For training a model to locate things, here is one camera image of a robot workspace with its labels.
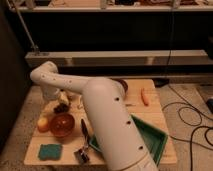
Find black handled brush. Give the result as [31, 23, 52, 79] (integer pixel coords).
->
[74, 120, 90, 165]

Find yellow orange fruit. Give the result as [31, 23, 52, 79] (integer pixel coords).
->
[37, 117, 49, 132]

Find teal green sponge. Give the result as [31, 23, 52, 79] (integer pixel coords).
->
[38, 144, 62, 160]

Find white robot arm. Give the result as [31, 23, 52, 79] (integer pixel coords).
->
[30, 61, 158, 171]

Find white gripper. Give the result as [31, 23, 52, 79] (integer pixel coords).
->
[41, 86, 69, 105]

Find thin metal utensil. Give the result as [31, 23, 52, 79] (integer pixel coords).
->
[125, 104, 135, 107]

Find purple bowl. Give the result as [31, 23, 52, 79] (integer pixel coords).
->
[115, 79, 128, 98]

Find orange carrot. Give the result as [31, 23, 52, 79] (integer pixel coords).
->
[141, 88, 149, 106]

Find yellow banana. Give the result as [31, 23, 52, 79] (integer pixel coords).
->
[77, 97, 83, 110]

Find dark red grape bunch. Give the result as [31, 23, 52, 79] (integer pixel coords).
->
[54, 103, 69, 114]

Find green plastic tray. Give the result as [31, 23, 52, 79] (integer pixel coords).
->
[89, 115, 168, 170]

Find black floor cables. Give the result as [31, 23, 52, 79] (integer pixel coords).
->
[161, 83, 213, 171]

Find metal shelf rail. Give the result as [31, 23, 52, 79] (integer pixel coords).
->
[25, 50, 213, 67]

